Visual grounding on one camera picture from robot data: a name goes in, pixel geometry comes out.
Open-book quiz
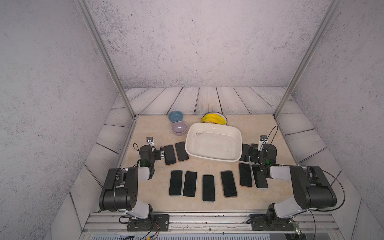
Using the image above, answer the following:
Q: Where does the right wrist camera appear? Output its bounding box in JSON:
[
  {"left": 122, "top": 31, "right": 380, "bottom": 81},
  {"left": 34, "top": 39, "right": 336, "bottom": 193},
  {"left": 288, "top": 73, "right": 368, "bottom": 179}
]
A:
[{"left": 258, "top": 135, "right": 268, "bottom": 152}]

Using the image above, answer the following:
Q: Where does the white plastic storage box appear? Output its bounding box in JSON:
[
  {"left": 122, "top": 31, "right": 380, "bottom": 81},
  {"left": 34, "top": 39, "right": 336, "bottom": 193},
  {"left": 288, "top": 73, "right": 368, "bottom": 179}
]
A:
[{"left": 185, "top": 123, "right": 243, "bottom": 163}]

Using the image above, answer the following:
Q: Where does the aluminium mounting rail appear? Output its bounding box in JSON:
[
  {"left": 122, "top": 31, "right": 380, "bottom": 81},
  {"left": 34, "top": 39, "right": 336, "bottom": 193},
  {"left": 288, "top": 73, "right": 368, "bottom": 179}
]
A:
[{"left": 81, "top": 211, "right": 344, "bottom": 240}]

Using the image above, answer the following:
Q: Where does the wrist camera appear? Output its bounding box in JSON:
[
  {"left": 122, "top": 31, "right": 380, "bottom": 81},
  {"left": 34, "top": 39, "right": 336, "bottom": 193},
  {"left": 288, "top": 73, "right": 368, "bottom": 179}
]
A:
[
  {"left": 146, "top": 137, "right": 155, "bottom": 147},
  {"left": 258, "top": 135, "right": 268, "bottom": 152}
]

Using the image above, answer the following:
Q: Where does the black phone cream case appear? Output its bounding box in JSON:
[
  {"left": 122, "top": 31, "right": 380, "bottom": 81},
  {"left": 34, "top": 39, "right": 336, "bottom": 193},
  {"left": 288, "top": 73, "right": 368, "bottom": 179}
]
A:
[{"left": 239, "top": 163, "right": 253, "bottom": 188}]

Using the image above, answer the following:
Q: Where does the black phone pink case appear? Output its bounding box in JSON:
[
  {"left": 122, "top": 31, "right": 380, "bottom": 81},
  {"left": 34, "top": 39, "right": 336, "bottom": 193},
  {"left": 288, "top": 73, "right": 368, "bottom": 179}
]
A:
[{"left": 220, "top": 171, "right": 238, "bottom": 198}]

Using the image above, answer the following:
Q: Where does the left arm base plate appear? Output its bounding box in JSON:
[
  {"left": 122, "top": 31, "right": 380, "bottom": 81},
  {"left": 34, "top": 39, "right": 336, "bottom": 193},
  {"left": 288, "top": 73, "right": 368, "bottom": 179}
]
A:
[{"left": 127, "top": 214, "right": 170, "bottom": 232}]

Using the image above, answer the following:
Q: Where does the left metal frame post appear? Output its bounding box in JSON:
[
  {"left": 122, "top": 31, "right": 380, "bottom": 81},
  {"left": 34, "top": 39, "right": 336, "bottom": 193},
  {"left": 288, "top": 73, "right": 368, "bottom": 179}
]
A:
[{"left": 75, "top": 0, "right": 136, "bottom": 119}]

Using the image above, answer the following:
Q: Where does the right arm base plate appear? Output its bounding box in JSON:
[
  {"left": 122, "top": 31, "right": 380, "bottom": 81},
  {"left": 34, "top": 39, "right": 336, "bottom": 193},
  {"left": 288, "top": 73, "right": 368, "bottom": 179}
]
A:
[{"left": 247, "top": 214, "right": 295, "bottom": 231}]

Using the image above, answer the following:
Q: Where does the blue ceramic bowl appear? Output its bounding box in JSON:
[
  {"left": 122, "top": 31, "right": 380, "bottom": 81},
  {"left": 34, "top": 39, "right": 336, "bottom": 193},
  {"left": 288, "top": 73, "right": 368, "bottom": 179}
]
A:
[{"left": 168, "top": 111, "right": 184, "bottom": 123}]

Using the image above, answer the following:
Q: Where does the black phone thin case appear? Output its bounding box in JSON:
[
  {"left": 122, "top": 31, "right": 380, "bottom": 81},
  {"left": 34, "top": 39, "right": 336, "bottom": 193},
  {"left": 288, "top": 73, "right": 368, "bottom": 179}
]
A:
[{"left": 239, "top": 144, "right": 250, "bottom": 163}]

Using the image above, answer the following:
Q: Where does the black phone dark case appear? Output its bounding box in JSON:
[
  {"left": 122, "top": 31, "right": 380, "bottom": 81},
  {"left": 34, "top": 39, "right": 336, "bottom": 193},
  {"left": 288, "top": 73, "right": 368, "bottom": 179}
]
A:
[{"left": 202, "top": 175, "right": 216, "bottom": 202}]

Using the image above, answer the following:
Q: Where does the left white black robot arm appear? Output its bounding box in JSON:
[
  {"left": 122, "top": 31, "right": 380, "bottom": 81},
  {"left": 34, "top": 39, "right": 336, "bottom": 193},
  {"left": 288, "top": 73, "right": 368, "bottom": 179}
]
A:
[{"left": 99, "top": 145, "right": 164, "bottom": 221}]

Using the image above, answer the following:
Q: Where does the purple ceramic bowl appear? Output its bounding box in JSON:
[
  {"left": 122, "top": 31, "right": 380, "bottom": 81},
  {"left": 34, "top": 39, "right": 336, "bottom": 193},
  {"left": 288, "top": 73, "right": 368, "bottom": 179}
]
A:
[{"left": 171, "top": 121, "right": 188, "bottom": 136}]

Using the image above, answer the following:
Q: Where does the black phone white case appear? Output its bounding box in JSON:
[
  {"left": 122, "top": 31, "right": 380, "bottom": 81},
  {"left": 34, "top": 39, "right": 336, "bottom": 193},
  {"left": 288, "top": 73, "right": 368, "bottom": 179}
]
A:
[{"left": 183, "top": 171, "right": 198, "bottom": 198}]

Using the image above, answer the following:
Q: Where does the metal frame post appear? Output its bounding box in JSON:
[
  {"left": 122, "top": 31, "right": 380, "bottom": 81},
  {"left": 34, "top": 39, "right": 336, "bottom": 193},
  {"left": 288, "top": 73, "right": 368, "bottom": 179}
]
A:
[
  {"left": 273, "top": 0, "right": 342, "bottom": 119},
  {"left": 75, "top": 0, "right": 136, "bottom": 119}
]

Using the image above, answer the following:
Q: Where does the black phone red case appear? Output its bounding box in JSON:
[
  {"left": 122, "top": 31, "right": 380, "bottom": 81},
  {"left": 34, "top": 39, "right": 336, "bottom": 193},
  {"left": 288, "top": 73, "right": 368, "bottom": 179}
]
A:
[{"left": 175, "top": 142, "right": 189, "bottom": 162}]

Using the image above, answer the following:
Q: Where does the right metal frame post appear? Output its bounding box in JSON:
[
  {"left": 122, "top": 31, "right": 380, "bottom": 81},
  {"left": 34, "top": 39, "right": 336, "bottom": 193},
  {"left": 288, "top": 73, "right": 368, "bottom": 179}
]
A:
[{"left": 273, "top": 0, "right": 342, "bottom": 119}]

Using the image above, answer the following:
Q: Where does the plate with yellow bananas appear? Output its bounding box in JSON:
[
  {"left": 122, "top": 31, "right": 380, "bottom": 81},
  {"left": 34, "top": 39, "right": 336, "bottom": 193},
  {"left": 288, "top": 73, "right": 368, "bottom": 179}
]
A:
[{"left": 201, "top": 112, "right": 228, "bottom": 125}]

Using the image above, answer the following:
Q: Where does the black phone grey case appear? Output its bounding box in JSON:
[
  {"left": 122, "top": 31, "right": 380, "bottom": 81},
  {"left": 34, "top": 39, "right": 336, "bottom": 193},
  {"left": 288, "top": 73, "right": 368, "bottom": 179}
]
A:
[{"left": 252, "top": 165, "right": 269, "bottom": 189}]

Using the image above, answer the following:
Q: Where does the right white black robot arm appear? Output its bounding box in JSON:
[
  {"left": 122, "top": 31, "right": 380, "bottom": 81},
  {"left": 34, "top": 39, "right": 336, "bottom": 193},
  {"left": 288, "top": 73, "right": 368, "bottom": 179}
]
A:
[{"left": 245, "top": 144, "right": 337, "bottom": 221}]

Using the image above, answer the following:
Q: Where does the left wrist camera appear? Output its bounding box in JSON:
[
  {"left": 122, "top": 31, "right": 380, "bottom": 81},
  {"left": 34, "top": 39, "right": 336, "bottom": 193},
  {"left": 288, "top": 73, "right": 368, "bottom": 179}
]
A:
[{"left": 146, "top": 137, "right": 155, "bottom": 147}]

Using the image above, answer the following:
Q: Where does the black phone light blue case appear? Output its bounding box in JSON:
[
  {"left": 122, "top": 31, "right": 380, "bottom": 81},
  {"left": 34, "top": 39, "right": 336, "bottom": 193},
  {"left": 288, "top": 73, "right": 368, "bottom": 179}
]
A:
[{"left": 169, "top": 170, "right": 183, "bottom": 196}]

